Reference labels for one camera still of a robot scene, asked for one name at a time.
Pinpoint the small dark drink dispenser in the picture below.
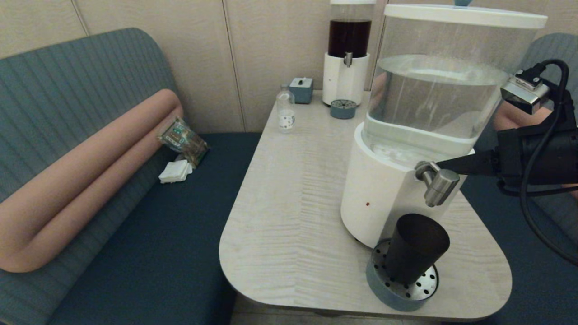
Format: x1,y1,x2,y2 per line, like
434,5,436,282
322,0,376,107

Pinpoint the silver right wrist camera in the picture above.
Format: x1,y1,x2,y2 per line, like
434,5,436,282
500,74,551,115

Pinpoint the green brown snack packet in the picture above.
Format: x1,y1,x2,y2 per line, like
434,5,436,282
158,116,209,167

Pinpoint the small blue drip tray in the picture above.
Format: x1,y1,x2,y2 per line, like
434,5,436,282
330,99,357,120

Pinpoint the large steel dispenser tap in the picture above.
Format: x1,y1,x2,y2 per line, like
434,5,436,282
415,161,461,207

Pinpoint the large clear water dispenser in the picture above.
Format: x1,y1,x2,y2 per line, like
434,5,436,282
341,0,548,249

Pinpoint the teal bench sofa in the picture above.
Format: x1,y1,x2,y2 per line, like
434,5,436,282
443,33,578,325
0,28,262,325

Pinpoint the large blue steel drip tray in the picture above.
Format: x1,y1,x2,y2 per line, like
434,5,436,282
366,239,439,312

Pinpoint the black right camera cable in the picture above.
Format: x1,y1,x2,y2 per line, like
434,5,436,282
518,59,578,267

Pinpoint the pink bolster cushion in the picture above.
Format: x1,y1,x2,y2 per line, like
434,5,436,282
0,89,185,273
493,104,578,201

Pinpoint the white napkin stack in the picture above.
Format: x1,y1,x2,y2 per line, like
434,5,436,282
158,159,194,184

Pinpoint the black plastic cup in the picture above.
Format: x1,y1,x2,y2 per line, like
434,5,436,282
385,214,450,285

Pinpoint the blue-grey tissue box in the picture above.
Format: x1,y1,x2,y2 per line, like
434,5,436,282
289,77,314,105

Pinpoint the small clear plastic bottle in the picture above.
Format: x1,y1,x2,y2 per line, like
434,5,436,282
277,85,296,133

